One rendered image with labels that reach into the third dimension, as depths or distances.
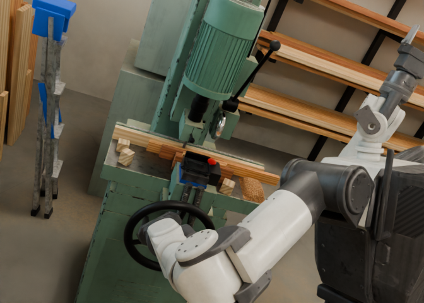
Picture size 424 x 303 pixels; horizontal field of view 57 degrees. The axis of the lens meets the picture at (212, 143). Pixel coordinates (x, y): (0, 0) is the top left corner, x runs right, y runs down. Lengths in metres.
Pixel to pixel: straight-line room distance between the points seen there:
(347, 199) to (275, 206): 0.13
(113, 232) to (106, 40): 2.44
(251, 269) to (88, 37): 3.26
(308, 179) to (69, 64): 3.27
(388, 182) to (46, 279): 1.70
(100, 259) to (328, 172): 1.07
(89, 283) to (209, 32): 1.07
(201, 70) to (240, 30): 0.18
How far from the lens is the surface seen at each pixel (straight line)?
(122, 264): 1.62
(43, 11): 1.93
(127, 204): 1.42
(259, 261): 0.64
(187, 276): 0.65
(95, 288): 1.73
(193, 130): 1.38
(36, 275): 2.16
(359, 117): 0.93
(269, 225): 0.66
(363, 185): 0.77
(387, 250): 0.89
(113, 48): 3.71
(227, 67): 1.27
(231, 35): 1.24
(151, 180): 1.36
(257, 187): 1.46
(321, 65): 3.39
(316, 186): 0.74
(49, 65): 1.98
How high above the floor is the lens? 1.64
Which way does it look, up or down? 26 degrees down
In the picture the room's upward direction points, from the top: 23 degrees clockwise
